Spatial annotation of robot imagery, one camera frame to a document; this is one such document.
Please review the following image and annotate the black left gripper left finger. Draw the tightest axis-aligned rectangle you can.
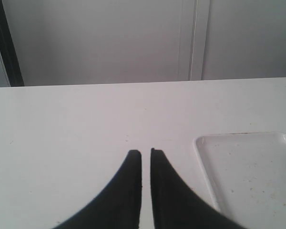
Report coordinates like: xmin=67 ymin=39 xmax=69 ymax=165
xmin=56 ymin=150 xmax=142 ymax=229

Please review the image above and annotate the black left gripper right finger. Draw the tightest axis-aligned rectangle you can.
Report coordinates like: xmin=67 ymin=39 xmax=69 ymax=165
xmin=150 ymin=148 xmax=243 ymax=229

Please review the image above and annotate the white rectangular plastic tray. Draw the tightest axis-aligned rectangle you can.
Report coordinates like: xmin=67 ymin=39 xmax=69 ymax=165
xmin=193 ymin=132 xmax=286 ymax=229

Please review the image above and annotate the white cabinet in background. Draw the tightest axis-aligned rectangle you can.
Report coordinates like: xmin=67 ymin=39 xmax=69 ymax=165
xmin=3 ymin=0 xmax=286 ymax=86

